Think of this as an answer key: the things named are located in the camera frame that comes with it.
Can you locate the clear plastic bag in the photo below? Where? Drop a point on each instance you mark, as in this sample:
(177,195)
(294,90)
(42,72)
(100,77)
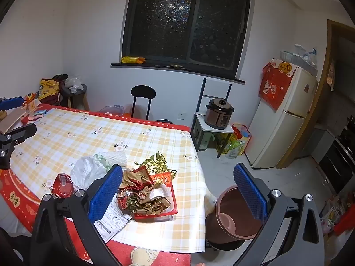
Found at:
(73,84)

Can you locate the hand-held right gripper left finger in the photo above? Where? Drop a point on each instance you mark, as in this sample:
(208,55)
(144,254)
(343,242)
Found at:
(106,191)

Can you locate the yellow clothes pile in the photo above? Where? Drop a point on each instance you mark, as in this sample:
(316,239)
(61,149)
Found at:
(48,88)

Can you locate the red printed tablecloth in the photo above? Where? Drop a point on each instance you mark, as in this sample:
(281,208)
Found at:
(16,196)

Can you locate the red cardboard box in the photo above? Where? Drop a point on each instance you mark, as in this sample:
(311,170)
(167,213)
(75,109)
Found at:
(170,199)

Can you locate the white foam fruit net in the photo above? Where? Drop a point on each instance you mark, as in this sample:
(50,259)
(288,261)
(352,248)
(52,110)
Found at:
(115,158)

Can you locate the cardboard piece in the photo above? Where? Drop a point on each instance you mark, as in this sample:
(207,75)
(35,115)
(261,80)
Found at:
(12,119)

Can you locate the wooden door frame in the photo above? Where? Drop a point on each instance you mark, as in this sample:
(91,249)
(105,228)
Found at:
(319,99)

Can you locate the brown pressure cooker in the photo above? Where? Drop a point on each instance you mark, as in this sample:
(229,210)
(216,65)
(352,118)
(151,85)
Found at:
(219,115)

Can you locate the yellow snack packet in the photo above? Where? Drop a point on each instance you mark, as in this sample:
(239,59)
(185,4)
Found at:
(133,59)

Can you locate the colourful shopping bag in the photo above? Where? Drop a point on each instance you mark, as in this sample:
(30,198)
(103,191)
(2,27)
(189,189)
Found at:
(241,141)

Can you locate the black kitchen oven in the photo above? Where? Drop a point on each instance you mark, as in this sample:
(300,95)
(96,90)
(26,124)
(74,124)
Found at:
(339,160)

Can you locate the red bags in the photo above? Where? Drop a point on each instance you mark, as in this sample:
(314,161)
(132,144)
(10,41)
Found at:
(342,223)

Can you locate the red snack packet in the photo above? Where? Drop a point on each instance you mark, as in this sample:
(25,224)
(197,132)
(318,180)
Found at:
(63,185)

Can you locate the white fridge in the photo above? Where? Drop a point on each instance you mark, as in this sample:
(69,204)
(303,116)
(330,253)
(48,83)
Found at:
(277,133)

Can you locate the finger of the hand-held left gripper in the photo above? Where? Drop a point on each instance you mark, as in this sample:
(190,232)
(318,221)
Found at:
(19,134)
(11,103)

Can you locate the green white packet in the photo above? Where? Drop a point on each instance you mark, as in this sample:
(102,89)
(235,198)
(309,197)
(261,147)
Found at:
(101,160)

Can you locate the red printed cloth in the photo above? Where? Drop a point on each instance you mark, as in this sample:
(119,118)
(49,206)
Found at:
(276,86)

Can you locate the black metal chair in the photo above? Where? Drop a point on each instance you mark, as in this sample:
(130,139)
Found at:
(142,91)

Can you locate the brown paper wrapper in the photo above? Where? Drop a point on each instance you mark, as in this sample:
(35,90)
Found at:
(138,194)

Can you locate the green plastic jug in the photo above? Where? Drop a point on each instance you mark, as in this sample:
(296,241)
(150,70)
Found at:
(206,141)

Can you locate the white plastic bag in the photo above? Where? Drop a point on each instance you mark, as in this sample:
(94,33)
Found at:
(84,171)

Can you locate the brown plastic trash bin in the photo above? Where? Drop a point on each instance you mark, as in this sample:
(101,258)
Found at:
(230,213)

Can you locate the colourful small packets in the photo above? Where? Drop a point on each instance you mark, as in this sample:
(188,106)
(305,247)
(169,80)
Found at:
(34,109)

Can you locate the white wall socket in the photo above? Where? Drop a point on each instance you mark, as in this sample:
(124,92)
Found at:
(182,115)

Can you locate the printed paper leaflet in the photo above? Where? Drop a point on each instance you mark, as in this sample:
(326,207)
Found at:
(113,221)

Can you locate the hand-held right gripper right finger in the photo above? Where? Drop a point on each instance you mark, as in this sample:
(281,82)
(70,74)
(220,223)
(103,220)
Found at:
(249,194)

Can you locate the clear plastic containers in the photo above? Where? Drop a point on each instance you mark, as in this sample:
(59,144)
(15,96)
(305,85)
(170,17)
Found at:
(302,56)

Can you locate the dark window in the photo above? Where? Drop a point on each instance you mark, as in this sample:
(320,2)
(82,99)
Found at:
(180,19)

